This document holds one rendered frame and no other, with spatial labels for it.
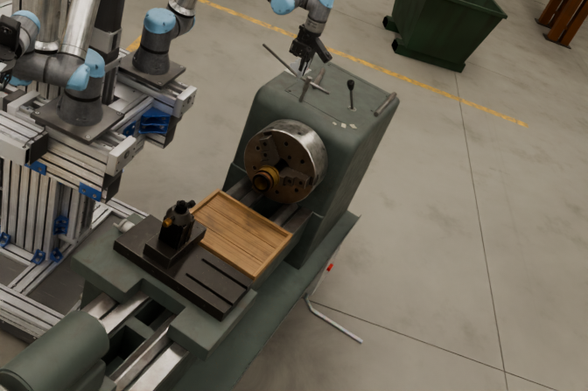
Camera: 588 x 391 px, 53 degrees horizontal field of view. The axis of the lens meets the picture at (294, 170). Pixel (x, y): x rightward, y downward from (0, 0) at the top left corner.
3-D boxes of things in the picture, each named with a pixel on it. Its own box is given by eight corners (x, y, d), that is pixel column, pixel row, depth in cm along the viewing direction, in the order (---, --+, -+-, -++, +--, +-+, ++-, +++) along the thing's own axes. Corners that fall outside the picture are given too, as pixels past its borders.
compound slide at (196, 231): (180, 223, 204) (183, 212, 201) (204, 238, 202) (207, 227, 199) (142, 254, 187) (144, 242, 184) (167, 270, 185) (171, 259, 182)
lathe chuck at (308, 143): (244, 164, 248) (272, 106, 230) (304, 207, 243) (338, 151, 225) (233, 173, 241) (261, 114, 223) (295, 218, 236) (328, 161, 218)
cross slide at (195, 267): (148, 223, 205) (150, 213, 203) (249, 289, 196) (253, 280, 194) (112, 249, 191) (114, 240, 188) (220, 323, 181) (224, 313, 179)
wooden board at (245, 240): (215, 195, 238) (217, 187, 236) (290, 241, 230) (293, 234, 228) (170, 231, 214) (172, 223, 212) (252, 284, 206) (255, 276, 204)
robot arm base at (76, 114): (45, 113, 196) (48, 87, 191) (73, 95, 209) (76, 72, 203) (86, 131, 195) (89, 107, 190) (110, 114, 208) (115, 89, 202)
